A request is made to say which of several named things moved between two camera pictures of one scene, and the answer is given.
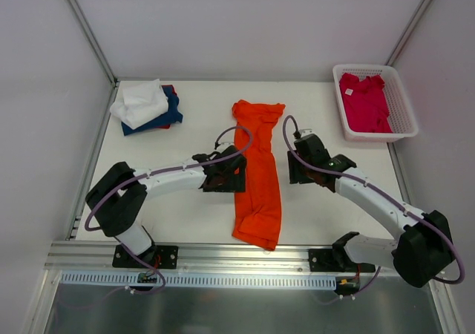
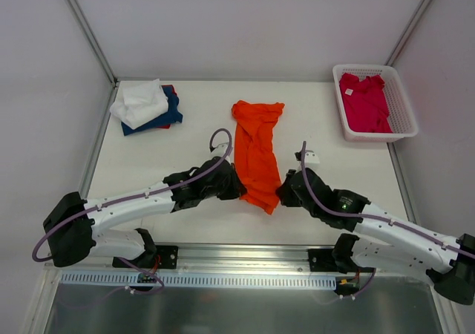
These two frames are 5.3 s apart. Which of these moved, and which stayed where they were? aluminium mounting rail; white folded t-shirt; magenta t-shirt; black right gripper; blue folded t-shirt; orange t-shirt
Moved: orange t-shirt; black right gripper
Stayed: white folded t-shirt; magenta t-shirt; aluminium mounting rail; blue folded t-shirt
